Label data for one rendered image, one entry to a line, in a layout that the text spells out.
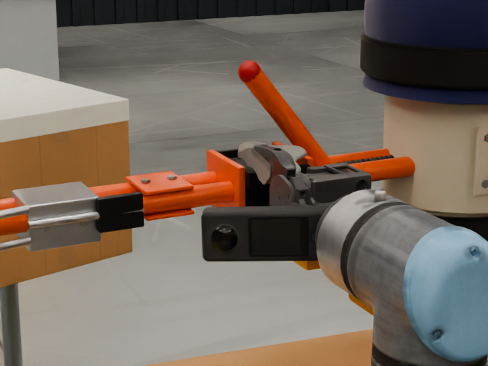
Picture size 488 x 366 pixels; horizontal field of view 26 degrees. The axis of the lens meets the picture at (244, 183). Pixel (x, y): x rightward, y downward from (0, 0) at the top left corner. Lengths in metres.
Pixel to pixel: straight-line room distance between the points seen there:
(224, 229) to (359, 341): 0.54
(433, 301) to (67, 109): 1.84
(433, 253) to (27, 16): 7.82
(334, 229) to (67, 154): 1.72
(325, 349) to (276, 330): 2.40
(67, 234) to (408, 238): 0.34
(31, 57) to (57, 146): 6.05
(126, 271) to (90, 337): 0.65
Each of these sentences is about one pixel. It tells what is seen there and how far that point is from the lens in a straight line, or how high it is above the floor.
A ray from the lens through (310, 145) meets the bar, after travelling 1.10.
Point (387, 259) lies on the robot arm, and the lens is 0.81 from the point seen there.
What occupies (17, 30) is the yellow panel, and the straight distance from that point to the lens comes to 8.52.
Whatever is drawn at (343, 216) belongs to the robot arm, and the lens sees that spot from 0.88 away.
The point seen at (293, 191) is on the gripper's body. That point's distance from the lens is 0.96.
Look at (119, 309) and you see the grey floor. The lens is 4.00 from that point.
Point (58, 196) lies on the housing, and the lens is 1.01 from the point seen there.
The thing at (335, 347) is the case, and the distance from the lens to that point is 1.42.
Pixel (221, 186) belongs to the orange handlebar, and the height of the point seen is 1.24.
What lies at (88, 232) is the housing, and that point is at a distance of 1.01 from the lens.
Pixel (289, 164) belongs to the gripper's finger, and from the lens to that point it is 0.98.
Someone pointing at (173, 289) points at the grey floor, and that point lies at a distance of 4.17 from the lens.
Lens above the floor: 1.53
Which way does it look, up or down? 16 degrees down
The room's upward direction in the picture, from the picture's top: straight up
